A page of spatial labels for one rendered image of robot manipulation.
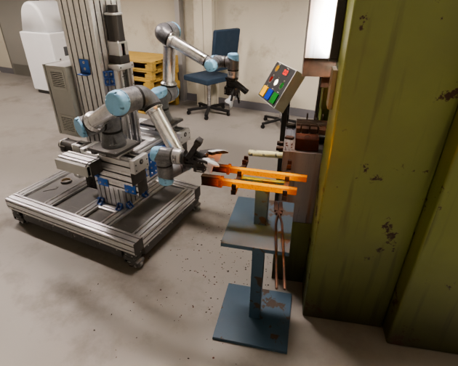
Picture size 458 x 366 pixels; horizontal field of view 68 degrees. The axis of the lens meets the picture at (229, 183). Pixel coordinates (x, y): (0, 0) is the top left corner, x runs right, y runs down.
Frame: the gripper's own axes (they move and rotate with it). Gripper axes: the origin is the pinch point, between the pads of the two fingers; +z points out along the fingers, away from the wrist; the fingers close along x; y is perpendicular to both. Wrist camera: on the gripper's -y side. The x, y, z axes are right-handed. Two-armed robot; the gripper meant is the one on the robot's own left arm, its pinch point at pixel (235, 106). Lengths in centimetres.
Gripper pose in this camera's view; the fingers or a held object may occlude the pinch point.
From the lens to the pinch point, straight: 245.3
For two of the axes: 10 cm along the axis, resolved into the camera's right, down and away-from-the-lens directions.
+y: -9.0, -2.2, 3.8
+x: -4.4, 4.4, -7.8
